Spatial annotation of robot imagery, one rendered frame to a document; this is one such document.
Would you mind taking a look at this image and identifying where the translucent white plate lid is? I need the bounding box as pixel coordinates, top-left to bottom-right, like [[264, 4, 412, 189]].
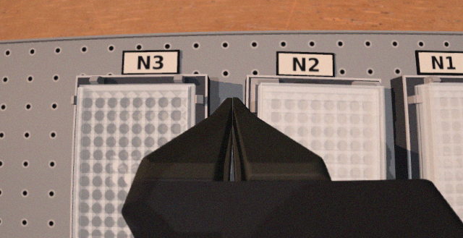
[[423, 82, 463, 222]]

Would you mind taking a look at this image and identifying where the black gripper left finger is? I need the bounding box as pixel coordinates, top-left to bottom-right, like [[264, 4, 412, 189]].
[[132, 98, 232, 183]]

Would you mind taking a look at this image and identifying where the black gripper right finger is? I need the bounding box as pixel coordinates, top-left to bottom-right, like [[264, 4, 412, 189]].
[[232, 98, 332, 182]]

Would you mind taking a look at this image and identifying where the grey rectangular base plate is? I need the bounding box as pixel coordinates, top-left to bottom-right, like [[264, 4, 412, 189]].
[[0, 30, 463, 238]]

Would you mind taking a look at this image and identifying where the clear plastic plate lid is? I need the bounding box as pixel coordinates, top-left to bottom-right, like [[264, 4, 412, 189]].
[[259, 82, 386, 181]]

